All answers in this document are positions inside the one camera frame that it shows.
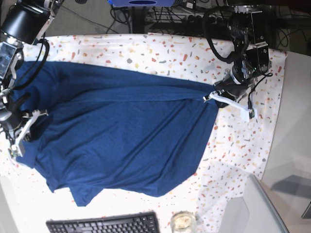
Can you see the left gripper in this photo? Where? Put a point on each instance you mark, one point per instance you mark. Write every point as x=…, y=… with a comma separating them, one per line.
x=247, y=112

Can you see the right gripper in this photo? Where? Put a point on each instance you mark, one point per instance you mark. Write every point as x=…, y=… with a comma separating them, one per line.
x=16, y=148

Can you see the dark blue t-shirt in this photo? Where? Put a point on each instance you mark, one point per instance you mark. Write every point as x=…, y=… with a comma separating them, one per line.
x=110, y=128

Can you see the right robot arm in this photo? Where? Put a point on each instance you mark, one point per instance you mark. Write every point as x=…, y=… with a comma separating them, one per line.
x=25, y=23

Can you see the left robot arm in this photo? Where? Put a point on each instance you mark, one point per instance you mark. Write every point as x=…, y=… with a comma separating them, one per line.
x=250, y=57

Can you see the terrazzo patterned tablecloth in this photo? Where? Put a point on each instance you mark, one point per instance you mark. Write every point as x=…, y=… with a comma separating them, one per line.
x=236, y=149

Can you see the glass jar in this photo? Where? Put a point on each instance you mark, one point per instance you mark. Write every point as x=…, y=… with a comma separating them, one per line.
x=183, y=222

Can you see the black power strip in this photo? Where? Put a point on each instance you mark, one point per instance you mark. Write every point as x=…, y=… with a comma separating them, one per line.
x=169, y=17

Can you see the black keyboard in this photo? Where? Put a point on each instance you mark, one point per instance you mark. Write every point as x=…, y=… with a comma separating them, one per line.
x=135, y=223

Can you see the blue box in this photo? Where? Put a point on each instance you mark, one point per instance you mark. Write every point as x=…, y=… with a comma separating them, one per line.
x=147, y=3

